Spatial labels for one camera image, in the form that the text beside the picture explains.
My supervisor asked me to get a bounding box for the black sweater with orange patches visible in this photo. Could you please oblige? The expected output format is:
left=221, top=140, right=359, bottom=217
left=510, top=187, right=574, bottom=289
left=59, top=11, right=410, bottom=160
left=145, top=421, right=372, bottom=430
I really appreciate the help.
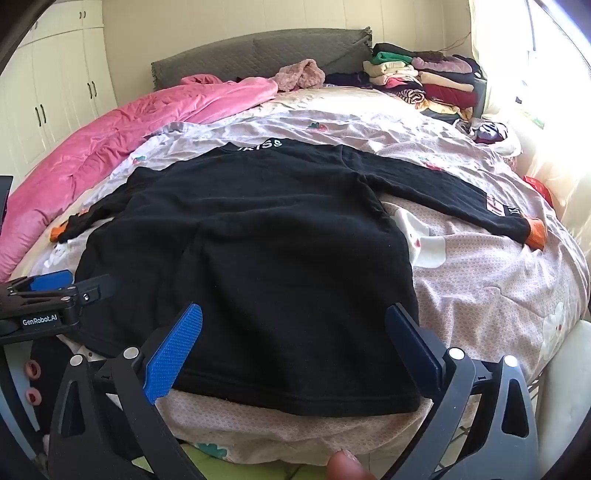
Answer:
left=51, top=138, right=548, bottom=418

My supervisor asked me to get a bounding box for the pink fuzzy garment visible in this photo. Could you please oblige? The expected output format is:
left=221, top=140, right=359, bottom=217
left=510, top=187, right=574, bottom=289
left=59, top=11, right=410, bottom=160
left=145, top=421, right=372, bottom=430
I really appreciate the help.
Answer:
left=276, top=58, right=326, bottom=93

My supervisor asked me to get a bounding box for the white plastic bag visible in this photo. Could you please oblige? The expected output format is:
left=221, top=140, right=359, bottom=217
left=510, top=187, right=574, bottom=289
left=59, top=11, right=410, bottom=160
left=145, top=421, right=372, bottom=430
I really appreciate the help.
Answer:
left=455, top=117, right=522, bottom=158

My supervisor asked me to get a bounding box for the person's right hand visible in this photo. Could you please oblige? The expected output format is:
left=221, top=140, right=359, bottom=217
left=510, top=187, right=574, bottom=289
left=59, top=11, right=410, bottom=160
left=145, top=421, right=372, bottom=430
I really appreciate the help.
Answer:
left=325, top=450, right=377, bottom=480

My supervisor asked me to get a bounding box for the stack of folded clothes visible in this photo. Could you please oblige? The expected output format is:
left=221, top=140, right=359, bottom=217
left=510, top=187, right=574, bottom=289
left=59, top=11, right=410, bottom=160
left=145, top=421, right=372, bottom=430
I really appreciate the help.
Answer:
left=362, top=42, right=485, bottom=123

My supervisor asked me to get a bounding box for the white wardrobe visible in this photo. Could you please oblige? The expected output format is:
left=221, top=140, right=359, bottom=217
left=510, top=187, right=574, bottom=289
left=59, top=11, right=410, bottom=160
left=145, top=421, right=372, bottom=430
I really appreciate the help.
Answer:
left=0, top=0, right=118, bottom=185

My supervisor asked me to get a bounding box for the dark purple cloth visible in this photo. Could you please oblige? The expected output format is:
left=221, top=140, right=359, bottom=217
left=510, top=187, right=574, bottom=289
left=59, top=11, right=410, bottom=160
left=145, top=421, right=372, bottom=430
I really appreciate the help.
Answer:
left=323, top=71, right=374, bottom=89

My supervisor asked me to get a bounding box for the person's left hand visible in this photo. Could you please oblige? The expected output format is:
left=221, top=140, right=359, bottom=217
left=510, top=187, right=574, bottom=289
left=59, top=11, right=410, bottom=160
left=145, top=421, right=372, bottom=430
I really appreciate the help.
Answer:
left=23, top=359, right=45, bottom=407

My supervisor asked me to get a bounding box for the red object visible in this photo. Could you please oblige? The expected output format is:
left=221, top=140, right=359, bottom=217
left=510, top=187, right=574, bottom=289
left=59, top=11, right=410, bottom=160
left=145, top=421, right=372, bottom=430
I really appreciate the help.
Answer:
left=524, top=175, right=555, bottom=208

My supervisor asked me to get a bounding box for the pink quilt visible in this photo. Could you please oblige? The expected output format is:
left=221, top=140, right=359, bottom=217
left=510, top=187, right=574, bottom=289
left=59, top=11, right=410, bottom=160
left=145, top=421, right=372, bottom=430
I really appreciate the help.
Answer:
left=0, top=74, right=280, bottom=282

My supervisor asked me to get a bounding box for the white mattress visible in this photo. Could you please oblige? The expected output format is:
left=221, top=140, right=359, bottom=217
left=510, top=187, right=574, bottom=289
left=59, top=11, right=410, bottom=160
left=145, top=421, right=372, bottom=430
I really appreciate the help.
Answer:
left=526, top=318, right=591, bottom=480

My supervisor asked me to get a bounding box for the pink printed bedsheet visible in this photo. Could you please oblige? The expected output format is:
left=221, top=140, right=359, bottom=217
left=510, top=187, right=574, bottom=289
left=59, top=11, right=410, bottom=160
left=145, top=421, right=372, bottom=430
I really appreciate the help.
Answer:
left=9, top=85, right=591, bottom=467

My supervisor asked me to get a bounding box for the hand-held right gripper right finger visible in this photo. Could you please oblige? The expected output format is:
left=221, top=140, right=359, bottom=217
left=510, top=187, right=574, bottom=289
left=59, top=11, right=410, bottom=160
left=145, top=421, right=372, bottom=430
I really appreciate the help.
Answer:
left=385, top=302, right=541, bottom=480

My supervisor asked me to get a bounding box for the grey quilted headboard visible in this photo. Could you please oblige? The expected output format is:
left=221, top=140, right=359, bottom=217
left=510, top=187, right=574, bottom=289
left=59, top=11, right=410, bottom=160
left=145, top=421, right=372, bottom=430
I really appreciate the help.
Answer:
left=151, top=28, right=375, bottom=90

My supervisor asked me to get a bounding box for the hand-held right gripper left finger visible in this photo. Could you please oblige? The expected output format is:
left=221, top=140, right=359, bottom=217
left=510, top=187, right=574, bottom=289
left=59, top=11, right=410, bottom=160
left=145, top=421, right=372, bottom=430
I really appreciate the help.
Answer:
left=46, top=302, right=208, bottom=480

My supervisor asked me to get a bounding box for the thin wall cable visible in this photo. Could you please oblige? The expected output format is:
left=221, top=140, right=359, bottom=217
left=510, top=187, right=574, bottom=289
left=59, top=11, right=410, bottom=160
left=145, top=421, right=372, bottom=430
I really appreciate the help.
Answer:
left=418, top=30, right=474, bottom=54

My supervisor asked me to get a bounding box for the white curtain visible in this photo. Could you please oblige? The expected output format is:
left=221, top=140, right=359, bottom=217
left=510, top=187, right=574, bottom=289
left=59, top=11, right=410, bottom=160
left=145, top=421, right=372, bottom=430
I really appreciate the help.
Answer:
left=466, top=0, right=591, bottom=259

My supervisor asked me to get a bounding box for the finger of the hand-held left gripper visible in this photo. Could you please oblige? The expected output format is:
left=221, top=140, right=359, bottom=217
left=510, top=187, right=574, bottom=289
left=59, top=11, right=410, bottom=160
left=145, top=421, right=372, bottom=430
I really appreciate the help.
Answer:
left=0, top=269, right=75, bottom=298
left=68, top=274, right=116, bottom=307

